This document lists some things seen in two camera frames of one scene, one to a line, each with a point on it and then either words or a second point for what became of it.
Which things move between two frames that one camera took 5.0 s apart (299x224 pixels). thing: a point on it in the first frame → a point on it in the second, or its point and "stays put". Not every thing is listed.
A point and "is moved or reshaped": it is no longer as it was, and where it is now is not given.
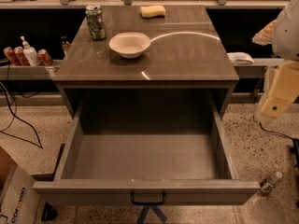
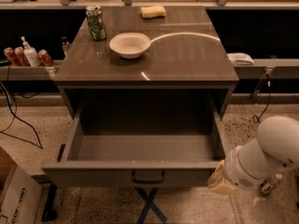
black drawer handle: [148, 203] → [155, 181]
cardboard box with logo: [20, 202] stays put
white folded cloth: [240, 58] stays put
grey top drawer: [107, 158] is moved or reshaped
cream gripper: [287, 36] → [235, 169]
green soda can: [95, 21] stays put
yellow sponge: [153, 11] stays put
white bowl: [130, 44] stays put
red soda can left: [9, 53] stays put
